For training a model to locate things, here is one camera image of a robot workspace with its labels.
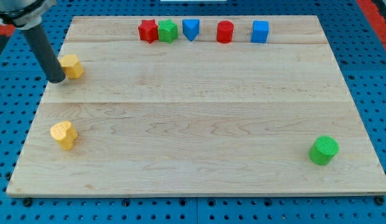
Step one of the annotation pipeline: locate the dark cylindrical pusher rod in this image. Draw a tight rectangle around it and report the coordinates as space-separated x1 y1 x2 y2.
21 24 66 83

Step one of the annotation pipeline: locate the yellow hexagon block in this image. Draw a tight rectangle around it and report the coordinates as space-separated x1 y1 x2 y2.
60 54 85 79

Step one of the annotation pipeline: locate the red star block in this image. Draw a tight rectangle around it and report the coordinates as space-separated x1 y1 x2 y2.
138 19 159 44

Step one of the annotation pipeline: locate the green star block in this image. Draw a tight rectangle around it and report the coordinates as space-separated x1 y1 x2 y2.
158 19 178 44

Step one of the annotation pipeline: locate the yellow heart block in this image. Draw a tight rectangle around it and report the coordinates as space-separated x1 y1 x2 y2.
50 121 78 151

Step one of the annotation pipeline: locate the light wooden board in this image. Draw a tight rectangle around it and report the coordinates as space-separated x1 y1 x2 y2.
6 16 386 198

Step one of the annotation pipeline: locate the blue triangle block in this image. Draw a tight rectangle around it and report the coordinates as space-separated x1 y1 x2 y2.
182 19 200 42

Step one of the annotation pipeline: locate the red cylinder block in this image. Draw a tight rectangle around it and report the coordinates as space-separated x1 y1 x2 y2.
216 21 234 44

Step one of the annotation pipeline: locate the blue cube block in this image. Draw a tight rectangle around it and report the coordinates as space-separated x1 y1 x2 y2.
250 21 269 44

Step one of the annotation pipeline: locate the green cylinder block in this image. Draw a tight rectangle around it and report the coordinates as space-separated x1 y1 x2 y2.
308 135 339 166

